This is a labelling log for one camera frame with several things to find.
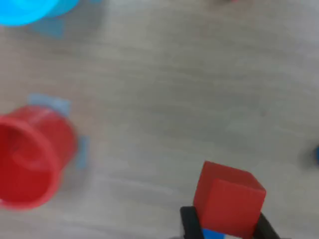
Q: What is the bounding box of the red plastic cup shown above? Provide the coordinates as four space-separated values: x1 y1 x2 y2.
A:
0 104 78 210

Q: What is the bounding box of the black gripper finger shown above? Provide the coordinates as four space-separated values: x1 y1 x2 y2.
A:
179 206 204 239
253 213 284 239

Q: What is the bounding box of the light blue plastic cup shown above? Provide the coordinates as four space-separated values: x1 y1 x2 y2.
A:
0 0 81 27

